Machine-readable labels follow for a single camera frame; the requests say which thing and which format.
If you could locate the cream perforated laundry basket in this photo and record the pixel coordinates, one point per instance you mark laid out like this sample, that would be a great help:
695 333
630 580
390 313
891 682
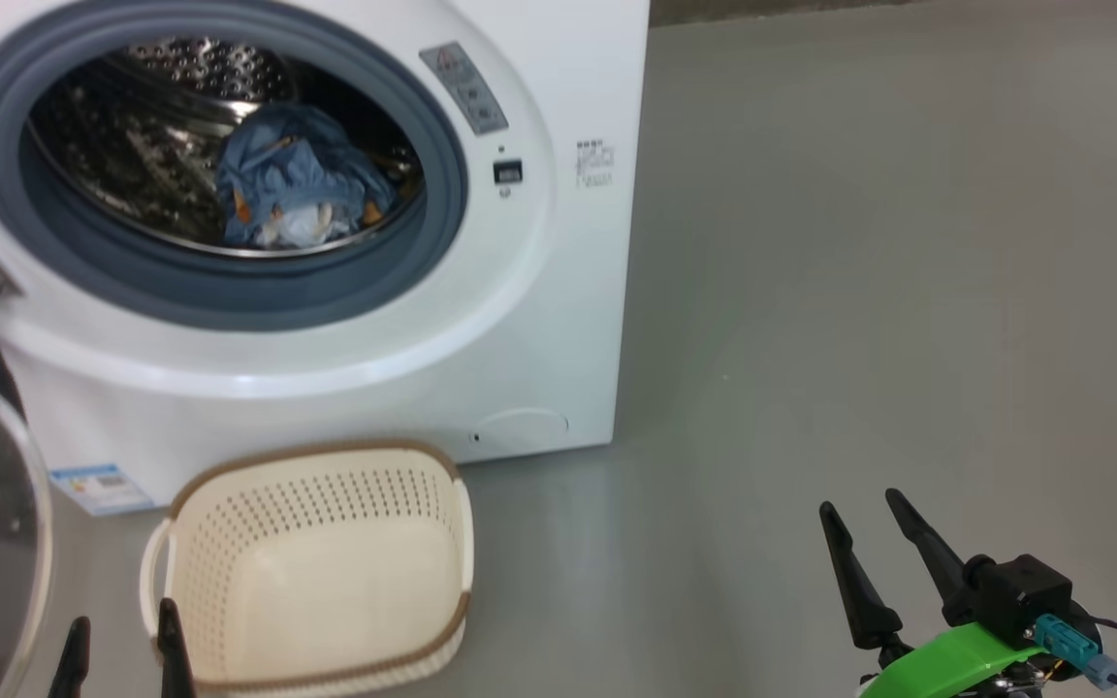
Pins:
326 582

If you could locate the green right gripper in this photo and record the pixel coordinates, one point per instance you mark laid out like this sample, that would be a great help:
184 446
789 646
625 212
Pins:
946 664

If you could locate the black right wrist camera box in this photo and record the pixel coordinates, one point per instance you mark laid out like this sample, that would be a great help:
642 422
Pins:
1024 591

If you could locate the white front-load washing machine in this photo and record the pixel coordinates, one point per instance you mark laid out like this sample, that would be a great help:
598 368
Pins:
326 388

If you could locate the blue energy label sticker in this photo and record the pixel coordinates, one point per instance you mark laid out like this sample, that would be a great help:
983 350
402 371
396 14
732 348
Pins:
101 488

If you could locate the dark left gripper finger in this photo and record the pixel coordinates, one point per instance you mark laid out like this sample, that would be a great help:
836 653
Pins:
74 674
175 669

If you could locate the blue printed shorts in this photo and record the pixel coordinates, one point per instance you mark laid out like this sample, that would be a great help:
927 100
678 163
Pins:
297 165

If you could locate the grey rubber door gasket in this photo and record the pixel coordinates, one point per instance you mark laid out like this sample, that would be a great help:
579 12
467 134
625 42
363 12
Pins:
229 301

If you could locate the black door lock slot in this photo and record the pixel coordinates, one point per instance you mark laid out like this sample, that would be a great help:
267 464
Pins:
507 173

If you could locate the grey warning sticker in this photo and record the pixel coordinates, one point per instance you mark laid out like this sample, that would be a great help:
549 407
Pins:
466 87

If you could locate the round white filter cover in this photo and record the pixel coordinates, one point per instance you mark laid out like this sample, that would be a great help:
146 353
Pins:
520 429

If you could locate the stainless steel washing machine drum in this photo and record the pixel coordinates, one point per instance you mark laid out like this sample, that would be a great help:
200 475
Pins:
112 145

